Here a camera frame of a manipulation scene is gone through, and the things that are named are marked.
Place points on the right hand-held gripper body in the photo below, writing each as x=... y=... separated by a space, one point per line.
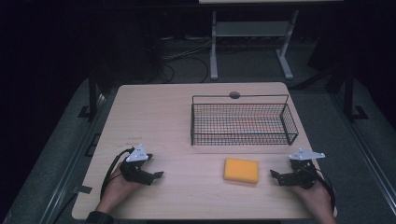
x=303 y=174

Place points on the yellow sponge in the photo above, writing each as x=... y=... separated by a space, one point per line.
x=241 y=170

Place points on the person's left hand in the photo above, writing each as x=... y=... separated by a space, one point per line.
x=116 y=190

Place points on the black stand post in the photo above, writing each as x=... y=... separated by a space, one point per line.
x=350 y=96
x=92 y=93

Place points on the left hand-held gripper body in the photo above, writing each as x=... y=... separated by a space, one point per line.
x=134 y=170

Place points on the aluminium floor rail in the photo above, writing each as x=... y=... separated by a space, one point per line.
x=364 y=146
x=71 y=165

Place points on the white metal stand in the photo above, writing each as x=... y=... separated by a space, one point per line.
x=250 y=29

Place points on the person's right hand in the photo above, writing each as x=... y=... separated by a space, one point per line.
x=315 y=196

